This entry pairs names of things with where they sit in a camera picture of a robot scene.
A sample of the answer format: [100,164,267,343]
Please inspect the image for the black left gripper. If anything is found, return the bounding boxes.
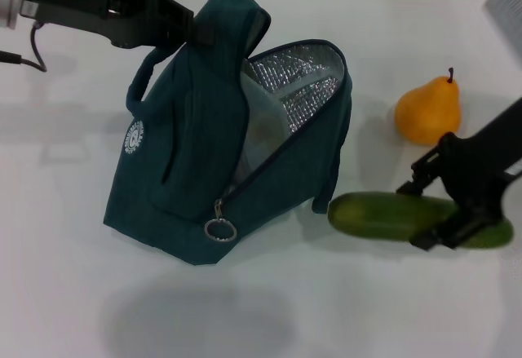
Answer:
[20,0,215,49]

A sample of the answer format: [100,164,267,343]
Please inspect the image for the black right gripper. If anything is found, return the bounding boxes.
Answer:
[396,96,522,252]

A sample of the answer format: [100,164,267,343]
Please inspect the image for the green cucumber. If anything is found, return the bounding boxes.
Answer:
[327,192,515,250]

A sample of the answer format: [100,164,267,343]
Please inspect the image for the yellow orange pear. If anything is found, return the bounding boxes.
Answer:
[394,67,462,146]

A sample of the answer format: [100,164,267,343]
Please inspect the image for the dark teal insulated lunch bag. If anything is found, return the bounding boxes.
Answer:
[102,0,354,267]

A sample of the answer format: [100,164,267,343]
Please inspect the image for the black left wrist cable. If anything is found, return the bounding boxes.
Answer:
[0,19,48,73]

